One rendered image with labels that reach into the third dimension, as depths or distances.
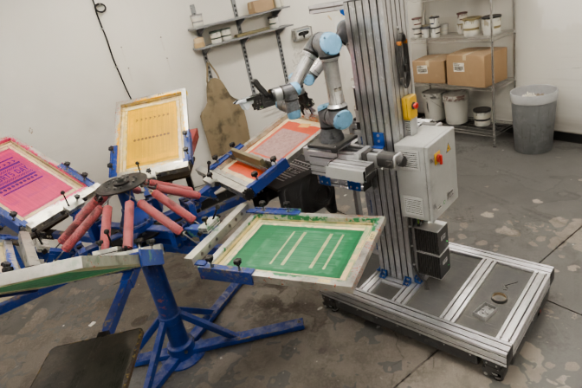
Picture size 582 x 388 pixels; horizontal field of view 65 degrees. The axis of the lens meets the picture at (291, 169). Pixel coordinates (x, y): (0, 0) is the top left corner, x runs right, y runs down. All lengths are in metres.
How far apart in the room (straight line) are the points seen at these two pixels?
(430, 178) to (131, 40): 3.27
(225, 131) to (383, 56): 2.95
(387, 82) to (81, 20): 3.05
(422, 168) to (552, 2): 3.33
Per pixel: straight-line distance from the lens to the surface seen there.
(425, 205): 2.74
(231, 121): 5.20
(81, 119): 4.76
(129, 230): 2.56
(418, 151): 2.60
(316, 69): 3.05
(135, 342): 2.11
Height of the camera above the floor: 2.18
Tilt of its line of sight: 22 degrees down
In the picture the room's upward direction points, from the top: 12 degrees counter-clockwise
